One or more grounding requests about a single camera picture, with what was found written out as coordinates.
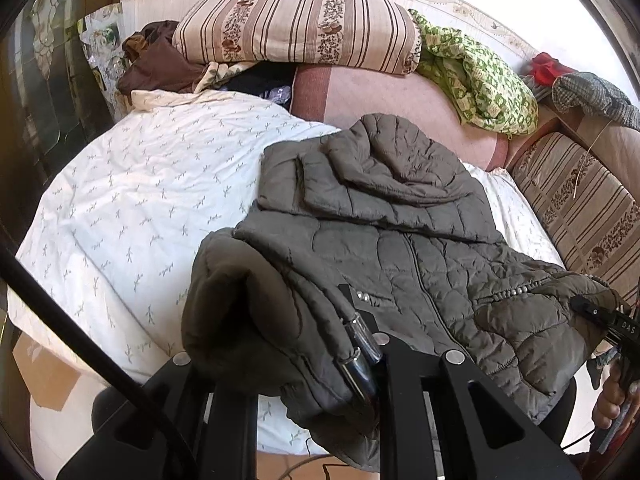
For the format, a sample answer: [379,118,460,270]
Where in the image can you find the green patterned cloth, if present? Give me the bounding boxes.
[410,9,540,140]

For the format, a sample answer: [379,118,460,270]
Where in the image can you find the brown cardboard box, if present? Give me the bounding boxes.
[12,334,81,411]

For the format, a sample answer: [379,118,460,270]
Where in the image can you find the brown cloth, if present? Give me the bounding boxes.
[117,20,201,95]

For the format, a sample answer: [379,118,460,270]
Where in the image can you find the houndstooth cloth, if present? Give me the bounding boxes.
[551,72,640,131]

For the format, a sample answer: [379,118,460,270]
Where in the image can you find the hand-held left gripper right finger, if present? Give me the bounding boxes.
[336,284,583,480]

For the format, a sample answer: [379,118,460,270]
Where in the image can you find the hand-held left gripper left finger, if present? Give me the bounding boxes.
[57,352,261,480]

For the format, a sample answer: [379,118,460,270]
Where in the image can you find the cream patterned cloth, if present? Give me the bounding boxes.
[194,60,256,93]

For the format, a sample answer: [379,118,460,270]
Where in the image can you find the olive quilted hooded jacket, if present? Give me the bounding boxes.
[181,114,626,473]

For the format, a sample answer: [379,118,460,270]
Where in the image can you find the pink blanket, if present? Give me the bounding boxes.
[290,65,640,171]

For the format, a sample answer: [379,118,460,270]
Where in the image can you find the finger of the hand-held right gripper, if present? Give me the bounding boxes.
[570,294,626,331]

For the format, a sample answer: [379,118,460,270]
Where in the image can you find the dark clothes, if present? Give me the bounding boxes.
[225,62,297,108]

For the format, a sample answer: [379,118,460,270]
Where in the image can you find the striped floral pillow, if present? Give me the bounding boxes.
[171,0,422,75]

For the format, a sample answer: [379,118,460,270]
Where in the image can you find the white leaf-print duvet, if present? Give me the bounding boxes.
[7,89,566,456]

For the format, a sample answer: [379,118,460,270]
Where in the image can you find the red cloth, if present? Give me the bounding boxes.
[530,52,566,86]

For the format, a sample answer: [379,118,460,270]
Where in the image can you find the person's right hand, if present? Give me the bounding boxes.
[592,377,640,432]

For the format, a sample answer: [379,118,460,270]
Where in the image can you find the striped floral sofa cushion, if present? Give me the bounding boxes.
[510,132,640,306]

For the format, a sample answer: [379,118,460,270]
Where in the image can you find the thin white cord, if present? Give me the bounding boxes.
[572,120,613,201]

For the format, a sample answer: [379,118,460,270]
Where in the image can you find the black cable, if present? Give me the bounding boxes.
[0,247,193,480]

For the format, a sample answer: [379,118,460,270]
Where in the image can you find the floral printed sheet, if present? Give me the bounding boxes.
[80,4,126,111]

